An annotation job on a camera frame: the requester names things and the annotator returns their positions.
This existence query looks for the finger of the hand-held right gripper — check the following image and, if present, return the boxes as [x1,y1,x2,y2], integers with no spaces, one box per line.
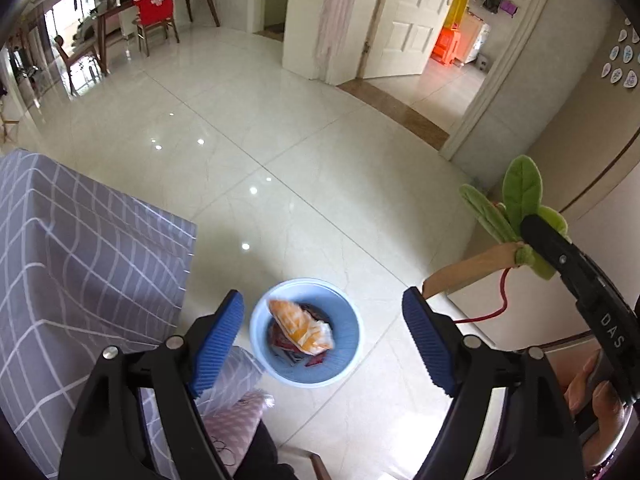
[520,214,585,286]

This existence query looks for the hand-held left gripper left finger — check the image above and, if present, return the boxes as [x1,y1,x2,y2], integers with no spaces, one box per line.
[58,288,246,480]

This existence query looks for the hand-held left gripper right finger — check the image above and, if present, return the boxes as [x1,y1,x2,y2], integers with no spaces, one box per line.
[402,286,586,480]

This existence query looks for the green leaf plush toy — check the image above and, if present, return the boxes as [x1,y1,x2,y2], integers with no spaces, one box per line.
[422,154,571,322]

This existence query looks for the light blue plastic bin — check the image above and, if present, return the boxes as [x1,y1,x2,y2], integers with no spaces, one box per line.
[248,278,363,389]

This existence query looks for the orange and white snack packet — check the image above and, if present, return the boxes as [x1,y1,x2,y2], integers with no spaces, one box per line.
[268,299,335,356]

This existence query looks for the person's right hand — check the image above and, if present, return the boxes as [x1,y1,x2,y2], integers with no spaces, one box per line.
[564,350,634,466]

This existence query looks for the pink checked cloth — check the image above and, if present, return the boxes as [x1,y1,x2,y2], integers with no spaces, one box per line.
[139,345,276,480]

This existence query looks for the dark red wrapper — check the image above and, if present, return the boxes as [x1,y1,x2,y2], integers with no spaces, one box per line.
[271,331,332,369]

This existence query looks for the person's dark trouser leg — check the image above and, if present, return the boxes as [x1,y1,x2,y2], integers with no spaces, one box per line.
[234,419,302,480]

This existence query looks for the blue-grey checked tablecloth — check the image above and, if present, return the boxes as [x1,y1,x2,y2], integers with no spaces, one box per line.
[0,149,199,476]

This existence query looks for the white appliance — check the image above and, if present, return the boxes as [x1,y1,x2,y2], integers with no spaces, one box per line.
[464,14,492,67]

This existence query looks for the orange plastic stool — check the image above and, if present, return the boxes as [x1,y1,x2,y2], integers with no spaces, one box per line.
[429,27,464,66]

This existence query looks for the hanging clothes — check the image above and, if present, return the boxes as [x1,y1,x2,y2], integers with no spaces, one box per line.
[482,0,521,19]

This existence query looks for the yellow plastic container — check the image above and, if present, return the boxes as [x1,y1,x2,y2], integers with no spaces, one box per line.
[442,0,469,31]

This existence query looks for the white panel door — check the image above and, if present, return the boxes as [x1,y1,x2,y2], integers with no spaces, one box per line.
[362,0,459,81]

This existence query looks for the pink lace door curtain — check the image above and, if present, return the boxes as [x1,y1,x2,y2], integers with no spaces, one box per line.
[314,0,364,84]

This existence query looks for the brown wooden dining chair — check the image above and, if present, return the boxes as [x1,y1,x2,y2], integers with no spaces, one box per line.
[52,34,109,96]

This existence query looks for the chair with red cover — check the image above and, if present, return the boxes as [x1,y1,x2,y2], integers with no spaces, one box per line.
[132,0,181,57]

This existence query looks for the dark wooden dining table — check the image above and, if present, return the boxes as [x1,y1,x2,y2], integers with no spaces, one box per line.
[94,0,221,77]

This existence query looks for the leaf-shaped wall stickers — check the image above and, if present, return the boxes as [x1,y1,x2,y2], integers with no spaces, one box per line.
[599,16,640,92]

